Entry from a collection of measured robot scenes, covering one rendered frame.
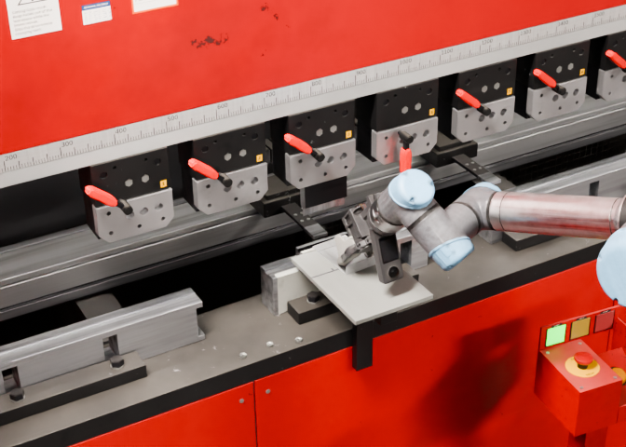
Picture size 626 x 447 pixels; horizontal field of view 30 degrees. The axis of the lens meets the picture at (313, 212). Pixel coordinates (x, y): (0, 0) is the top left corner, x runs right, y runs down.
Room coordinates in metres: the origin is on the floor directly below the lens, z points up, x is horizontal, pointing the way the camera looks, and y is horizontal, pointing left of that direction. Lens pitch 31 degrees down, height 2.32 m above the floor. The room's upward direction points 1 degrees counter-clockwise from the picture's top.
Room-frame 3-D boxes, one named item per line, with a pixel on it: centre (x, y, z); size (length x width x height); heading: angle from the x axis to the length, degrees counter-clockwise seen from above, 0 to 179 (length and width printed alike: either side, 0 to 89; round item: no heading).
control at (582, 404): (1.98, -0.60, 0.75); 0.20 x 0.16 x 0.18; 112
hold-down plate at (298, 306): (2.08, -0.09, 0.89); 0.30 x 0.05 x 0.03; 119
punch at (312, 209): (2.11, -0.02, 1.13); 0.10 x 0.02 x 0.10; 119
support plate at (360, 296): (1.98, -0.09, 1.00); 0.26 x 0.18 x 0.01; 29
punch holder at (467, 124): (2.29, -0.35, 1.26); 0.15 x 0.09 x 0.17; 119
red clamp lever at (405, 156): (2.13, -0.19, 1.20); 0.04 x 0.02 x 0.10; 29
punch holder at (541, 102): (2.39, -0.53, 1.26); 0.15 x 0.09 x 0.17; 119
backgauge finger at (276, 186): (2.25, 0.05, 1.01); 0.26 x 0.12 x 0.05; 29
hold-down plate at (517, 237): (2.35, -0.58, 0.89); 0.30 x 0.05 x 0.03; 119
